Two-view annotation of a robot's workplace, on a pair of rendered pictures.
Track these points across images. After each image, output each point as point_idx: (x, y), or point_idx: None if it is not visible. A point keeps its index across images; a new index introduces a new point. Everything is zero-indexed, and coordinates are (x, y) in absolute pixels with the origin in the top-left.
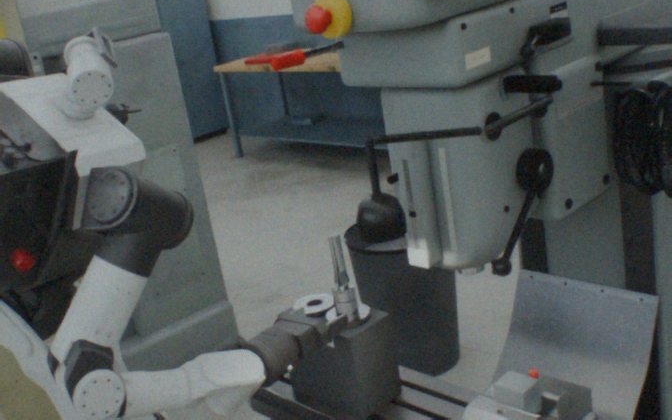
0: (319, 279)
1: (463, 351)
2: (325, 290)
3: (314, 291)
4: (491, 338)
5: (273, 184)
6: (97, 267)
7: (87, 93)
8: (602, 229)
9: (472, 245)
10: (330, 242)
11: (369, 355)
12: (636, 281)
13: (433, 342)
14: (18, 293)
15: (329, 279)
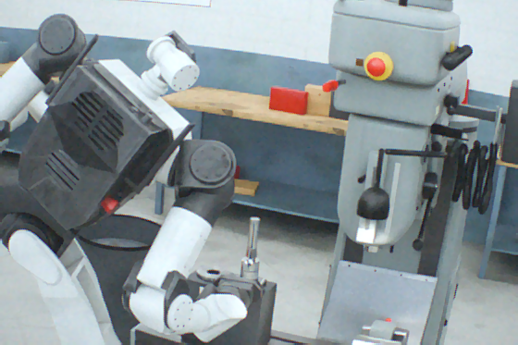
0: (7, 265)
1: None
2: (17, 276)
3: (7, 275)
4: None
5: None
6: (186, 217)
7: (179, 80)
8: (411, 233)
9: (399, 229)
10: (252, 224)
11: (265, 312)
12: (425, 268)
13: None
14: (56, 232)
15: (17, 266)
